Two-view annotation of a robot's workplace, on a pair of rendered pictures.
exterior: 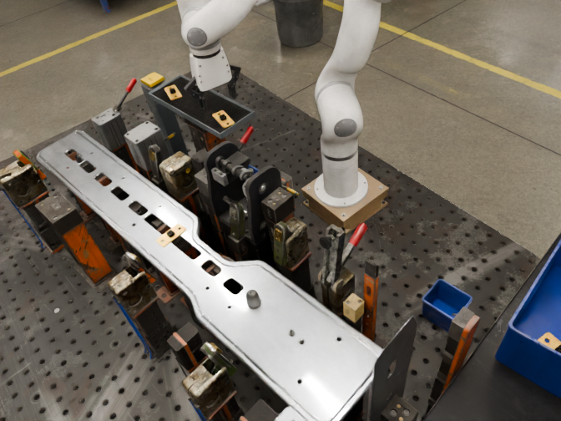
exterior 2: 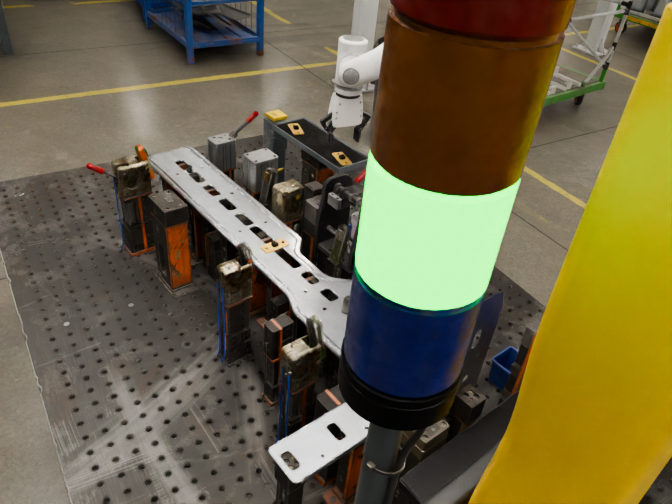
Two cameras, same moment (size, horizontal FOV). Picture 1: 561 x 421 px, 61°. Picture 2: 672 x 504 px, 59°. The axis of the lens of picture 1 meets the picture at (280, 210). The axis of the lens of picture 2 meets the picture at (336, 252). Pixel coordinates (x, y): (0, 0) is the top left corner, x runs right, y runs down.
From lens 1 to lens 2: 57 cm
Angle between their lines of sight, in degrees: 10
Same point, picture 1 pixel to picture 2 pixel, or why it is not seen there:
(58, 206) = (170, 200)
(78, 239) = (177, 237)
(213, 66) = (350, 107)
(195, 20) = (354, 62)
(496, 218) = not seen: hidden behind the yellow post
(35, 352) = (105, 335)
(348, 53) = not seen: hidden behind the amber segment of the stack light
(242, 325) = (335, 324)
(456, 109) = (543, 236)
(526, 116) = not seen: hidden behind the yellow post
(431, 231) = (507, 314)
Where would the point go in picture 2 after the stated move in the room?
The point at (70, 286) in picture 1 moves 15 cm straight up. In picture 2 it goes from (146, 287) to (142, 252)
